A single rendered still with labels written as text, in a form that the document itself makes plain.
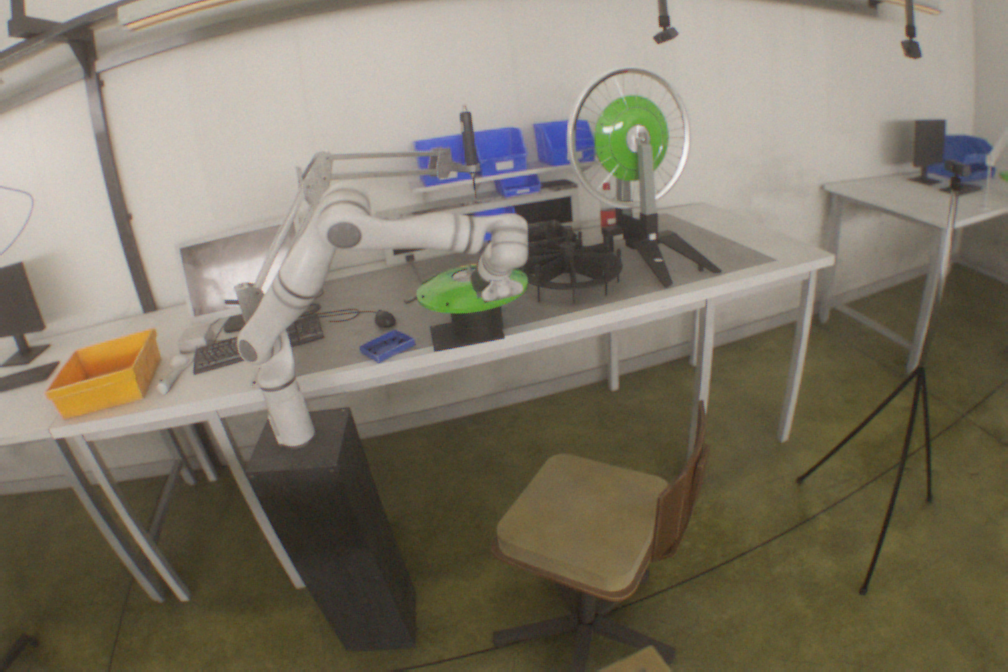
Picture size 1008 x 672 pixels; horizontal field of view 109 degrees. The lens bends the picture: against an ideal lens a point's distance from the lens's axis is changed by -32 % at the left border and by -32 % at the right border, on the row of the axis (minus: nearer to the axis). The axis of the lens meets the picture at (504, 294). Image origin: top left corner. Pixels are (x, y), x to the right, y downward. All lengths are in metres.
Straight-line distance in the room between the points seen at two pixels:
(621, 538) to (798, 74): 2.69
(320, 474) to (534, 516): 0.52
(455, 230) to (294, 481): 0.72
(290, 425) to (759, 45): 2.78
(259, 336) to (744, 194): 2.56
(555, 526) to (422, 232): 0.76
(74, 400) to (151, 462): 1.34
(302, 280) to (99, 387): 0.94
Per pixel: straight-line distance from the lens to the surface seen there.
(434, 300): 1.39
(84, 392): 1.79
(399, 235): 0.91
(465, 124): 1.62
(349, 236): 0.90
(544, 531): 1.30
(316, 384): 1.49
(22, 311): 2.58
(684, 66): 2.73
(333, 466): 1.25
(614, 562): 1.23
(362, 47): 2.25
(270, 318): 1.11
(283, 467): 1.30
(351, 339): 1.64
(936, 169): 4.39
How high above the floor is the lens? 1.60
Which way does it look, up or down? 23 degrees down
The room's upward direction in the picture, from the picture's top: 7 degrees counter-clockwise
